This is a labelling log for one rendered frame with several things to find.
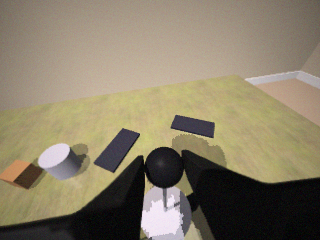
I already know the glass french press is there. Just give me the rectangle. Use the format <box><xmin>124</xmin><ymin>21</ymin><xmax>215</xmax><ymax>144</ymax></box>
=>
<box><xmin>141</xmin><ymin>147</ymin><xmax>199</xmax><ymax>240</ymax></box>

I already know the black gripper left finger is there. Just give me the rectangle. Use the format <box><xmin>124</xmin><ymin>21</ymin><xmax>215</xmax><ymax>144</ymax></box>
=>
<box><xmin>0</xmin><ymin>155</ymin><xmax>145</xmax><ymax>240</ymax></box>

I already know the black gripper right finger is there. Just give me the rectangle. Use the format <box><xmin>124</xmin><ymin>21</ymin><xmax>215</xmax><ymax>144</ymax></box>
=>
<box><xmin>181</xmin><ymin>150</ymin><xmax>320</xmax><ymax>240</ymax></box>

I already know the brown cube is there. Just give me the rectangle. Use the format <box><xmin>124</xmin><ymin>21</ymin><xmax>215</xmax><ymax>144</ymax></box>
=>
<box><xmin>0</xmin><ymin>159</ymin><xmax>42</xmax><ymax>190</ymax></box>

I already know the grey cylinder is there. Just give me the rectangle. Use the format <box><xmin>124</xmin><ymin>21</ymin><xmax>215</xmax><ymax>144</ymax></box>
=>
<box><xmin>39</xmin><ymin>144</ymin><xmax>81</xmax><ymax>180</ymax></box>

